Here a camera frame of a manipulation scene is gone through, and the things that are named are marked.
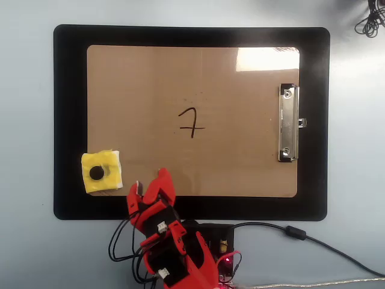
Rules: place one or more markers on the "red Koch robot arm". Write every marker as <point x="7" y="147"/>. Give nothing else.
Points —
<point x="198" y="262"/>

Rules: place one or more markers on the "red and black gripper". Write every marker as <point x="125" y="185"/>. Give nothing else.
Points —
<point x="156" y="218"/>

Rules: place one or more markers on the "yellow sponge with black knob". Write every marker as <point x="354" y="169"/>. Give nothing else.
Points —
<point x="102" y="173"/>

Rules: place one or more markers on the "black controller board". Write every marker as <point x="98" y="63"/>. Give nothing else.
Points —
<point x="221" y="238"/>

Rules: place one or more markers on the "black rectangular mat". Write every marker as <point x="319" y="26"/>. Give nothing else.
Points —
<point x="69" y="90"/>

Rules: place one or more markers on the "silver metal clipboard clip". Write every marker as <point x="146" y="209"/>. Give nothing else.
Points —
<point x="288" y="123"/>

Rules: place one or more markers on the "brown clipboard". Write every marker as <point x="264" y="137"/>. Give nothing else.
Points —
<point x="192" y="90"/>

